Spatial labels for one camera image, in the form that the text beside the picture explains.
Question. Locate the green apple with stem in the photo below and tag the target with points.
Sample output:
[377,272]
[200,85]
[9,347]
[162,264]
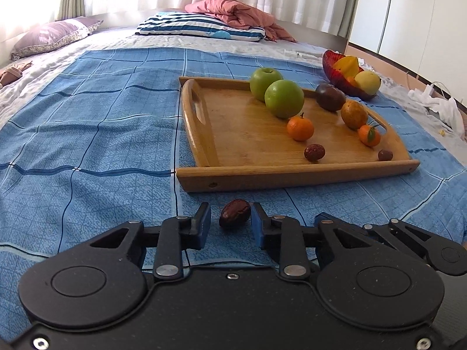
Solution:
[261,79]

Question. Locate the brownish orange fruit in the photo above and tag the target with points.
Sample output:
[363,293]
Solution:
[353,114]

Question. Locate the small mandarin without leaf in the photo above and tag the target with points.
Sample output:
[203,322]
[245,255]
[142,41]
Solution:
[300,128]

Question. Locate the brown cloth at left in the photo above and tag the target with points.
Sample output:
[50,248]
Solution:
[13,73]

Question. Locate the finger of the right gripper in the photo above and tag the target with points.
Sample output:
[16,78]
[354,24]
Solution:
[409,239]
[326,218]

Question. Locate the white wardrobe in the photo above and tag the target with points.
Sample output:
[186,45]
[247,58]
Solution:
[427,37]

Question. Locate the small orange in bowl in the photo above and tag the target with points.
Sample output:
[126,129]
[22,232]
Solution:
[352,81]

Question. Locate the pink blanket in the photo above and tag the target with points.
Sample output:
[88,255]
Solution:
[239,15]

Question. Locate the red glass fruit bowl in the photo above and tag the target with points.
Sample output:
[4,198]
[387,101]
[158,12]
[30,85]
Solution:
[338,80]

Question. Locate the small mandarin with leaf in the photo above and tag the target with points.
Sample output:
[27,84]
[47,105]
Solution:
[369,136]

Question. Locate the purple floral pillow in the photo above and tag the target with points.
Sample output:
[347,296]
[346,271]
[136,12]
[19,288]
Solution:
[53,36]

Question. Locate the right green curtain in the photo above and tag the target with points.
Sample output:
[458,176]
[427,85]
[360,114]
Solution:
[347,19]

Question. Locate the red date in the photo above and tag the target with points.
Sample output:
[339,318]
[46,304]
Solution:
[314,152]
[234,215]
[385,155]

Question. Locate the wooden serving tray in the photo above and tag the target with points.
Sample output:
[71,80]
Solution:
[238,144]

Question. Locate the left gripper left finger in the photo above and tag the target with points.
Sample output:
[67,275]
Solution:
[174,236]

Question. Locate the white crumpled clothes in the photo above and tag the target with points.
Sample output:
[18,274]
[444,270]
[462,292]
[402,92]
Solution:
[446,109]

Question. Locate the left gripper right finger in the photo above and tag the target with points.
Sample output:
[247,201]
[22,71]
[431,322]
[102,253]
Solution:
[285,241]

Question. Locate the smooth green apple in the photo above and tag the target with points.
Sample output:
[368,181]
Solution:
[284,98]

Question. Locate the blue striped pillow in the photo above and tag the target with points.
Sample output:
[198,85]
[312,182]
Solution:
[174,23]

